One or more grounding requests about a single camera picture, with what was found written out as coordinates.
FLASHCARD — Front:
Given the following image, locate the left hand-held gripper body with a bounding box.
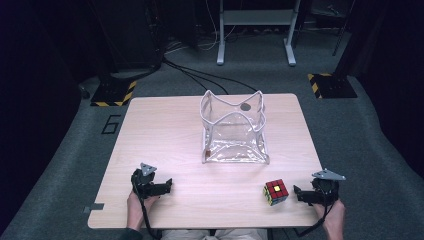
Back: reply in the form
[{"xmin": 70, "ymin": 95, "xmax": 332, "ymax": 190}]
[{"xmin": 130, "ymin": 162, "xmax": 161, "ymax": 200}]

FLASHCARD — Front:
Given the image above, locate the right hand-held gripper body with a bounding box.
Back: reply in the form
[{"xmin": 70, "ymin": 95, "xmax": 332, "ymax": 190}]
[{"xmin": 311, "ymin": 168, "xmax": 347, "ymax": 206}]

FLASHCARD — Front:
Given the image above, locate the multicoloured puzzle cube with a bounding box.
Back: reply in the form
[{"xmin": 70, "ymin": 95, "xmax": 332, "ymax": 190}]
[{"xmin": 262, "ymin": 178, "xmax": 290, "ymax": 207}]

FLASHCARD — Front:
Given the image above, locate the clear plastic bag white trim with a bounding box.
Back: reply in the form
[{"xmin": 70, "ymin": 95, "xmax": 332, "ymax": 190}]
[{"xmin": 199, "ymin": 89, "xmax": 271, "ymax": 165}]

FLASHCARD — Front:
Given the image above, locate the person's left hand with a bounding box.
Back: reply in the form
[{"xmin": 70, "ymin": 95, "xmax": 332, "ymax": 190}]
[{"xmin": 126, "ymin": 191, "xmax": 160, "ymax": 231}]

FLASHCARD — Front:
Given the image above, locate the person's right hand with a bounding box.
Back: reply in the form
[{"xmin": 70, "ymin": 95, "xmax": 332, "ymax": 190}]
[{"xmin": 313, "ymin": 199, "xmax": 346, "ymax": 240}]

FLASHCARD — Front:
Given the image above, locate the grey tape strip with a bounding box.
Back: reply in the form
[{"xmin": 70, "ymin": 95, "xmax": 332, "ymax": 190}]
[{"xmin": 82, "ymin": 202, "xmax": 106, "ymax": 215}]

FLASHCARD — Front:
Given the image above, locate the black stand base striped edge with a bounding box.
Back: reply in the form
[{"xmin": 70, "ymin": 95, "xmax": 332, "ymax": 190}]
[
  {"xmin": 90, "ymin": 78, "xmax": 138, "ymax": 108},
  {"xmin": 307, "ymin": 72, "xmax": 358, "ymax": 100}
]

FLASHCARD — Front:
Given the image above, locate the black stand pole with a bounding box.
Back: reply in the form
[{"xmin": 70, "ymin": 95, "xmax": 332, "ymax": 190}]
[{"xmin": 333, "ymin": 0, "xmax": 372, "ymax": 78}]

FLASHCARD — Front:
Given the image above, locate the black equipment rack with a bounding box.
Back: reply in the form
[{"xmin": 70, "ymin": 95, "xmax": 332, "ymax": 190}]
[{"xmin": 89, "ymin": 0, "xmax": 165, "ymax": 75}]

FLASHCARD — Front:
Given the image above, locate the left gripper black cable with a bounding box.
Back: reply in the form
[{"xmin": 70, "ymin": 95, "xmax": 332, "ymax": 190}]
[{"xmin": 132, "ymin": 184, "xmax": 163, "ymax": 240}]

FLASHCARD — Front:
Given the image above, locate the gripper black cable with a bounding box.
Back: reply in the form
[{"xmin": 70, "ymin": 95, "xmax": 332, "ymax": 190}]
[
  {"xmin": 295, "ymin": 199, "xmax": 337, "ymax": 238},
  {"xmin": 132, "ymin": 184, "xmax": 163, "ymax": 240}
]

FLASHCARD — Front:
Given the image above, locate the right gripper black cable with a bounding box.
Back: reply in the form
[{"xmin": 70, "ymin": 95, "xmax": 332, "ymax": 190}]
[{"xmin": 295, "ymin": 199, "xmax": 337, "ymax": 238}]

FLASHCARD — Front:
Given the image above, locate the thin black floor cable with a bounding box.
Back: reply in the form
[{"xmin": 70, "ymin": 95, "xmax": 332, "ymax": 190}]
[{"xmin": 165, "ymin": 62, "xmax": 230, "ymax": 96}]

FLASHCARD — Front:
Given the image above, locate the thick black floor cable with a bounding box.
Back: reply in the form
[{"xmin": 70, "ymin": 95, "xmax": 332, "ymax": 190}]
[{"xmin": 162, "ymin": 58, "xmax": 260, "ymax": 94}]

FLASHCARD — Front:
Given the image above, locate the white metal desk frame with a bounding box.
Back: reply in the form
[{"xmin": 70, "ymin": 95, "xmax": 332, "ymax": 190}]
[{"xmin": 216, "ymin": 0, "xmax": 302, "ymax": 67}]

